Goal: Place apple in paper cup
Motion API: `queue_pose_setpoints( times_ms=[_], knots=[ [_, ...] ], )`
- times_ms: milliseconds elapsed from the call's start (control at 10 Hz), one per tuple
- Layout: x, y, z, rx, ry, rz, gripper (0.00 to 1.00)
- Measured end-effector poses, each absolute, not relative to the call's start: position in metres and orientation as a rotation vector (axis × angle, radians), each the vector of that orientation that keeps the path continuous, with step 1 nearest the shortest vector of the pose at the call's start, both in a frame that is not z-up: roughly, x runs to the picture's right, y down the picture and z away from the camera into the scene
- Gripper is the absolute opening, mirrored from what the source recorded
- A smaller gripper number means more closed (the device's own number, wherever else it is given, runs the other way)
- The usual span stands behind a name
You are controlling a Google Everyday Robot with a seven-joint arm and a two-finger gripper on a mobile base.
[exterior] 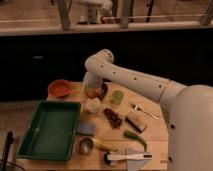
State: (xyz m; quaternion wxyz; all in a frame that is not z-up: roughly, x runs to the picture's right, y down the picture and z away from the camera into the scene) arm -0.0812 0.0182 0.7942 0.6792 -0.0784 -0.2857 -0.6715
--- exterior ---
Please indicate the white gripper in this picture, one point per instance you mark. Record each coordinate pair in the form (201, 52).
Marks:
(92, 83)

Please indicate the orange apple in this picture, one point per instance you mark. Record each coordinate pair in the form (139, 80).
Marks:
(93, 93)

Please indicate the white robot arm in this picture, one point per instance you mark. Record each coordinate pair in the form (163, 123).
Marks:
(190, 144)

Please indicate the green plastic cup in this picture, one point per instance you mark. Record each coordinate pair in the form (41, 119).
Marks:
(117, 97)

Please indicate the small metal cup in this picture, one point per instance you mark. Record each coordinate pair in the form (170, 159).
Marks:
(85, 146)

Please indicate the dark brown plate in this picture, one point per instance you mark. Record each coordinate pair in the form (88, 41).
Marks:
(104, 90)

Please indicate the orange bowl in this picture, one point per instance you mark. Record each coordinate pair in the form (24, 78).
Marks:
(59, 88)

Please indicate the bunch of dark grapes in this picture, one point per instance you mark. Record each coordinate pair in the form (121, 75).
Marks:
(113, 118)

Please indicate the blue sponge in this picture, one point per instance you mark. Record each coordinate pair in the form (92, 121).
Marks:
(86, 129)

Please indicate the silver fork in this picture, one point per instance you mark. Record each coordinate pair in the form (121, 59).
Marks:
(138, 108)

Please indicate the yellow banana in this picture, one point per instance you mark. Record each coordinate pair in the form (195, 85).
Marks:
(104, 146)

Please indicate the green chili pepper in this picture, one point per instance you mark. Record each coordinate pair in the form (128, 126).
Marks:
(133, 136)

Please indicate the green plastic tray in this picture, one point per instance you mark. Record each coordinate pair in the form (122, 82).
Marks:
(51, 133)

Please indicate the brown and white block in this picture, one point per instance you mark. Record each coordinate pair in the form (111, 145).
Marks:
(135, 122)

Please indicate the white toy space shuttle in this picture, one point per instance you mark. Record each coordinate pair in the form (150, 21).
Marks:
(135, 160)

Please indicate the black pole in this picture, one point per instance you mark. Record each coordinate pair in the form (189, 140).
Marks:
(6, 149)

